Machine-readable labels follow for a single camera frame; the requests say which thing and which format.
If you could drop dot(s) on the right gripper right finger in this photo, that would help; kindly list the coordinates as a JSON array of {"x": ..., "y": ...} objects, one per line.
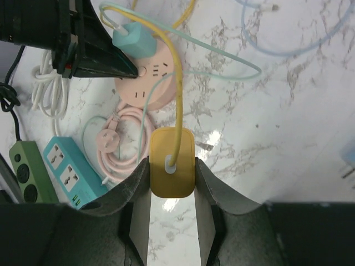
[{"x": 235, "y": 230}]

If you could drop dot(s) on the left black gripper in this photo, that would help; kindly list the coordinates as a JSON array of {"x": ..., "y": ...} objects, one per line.
[{"x": 71, "y": 30}]

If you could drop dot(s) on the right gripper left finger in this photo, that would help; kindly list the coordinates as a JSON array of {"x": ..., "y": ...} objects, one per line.
[{"x": 111, "y": 230}]

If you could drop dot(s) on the teal plug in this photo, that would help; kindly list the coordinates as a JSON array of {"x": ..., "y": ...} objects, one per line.
[{"x": 134, "y": 40}]

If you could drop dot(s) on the teal power strip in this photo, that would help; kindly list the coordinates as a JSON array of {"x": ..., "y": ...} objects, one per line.
[{"x": 80, "y": 183}]

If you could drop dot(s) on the pink round power socket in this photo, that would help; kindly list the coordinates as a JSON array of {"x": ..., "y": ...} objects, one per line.
[{"x": 155, "y": 85}]

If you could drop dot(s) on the yellow plug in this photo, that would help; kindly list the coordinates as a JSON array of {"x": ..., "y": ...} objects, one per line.
[{"x": 177, "y": 181}]

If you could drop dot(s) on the green power strip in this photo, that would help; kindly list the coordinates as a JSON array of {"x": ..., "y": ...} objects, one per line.
[{"x": 31, "y": 173}]

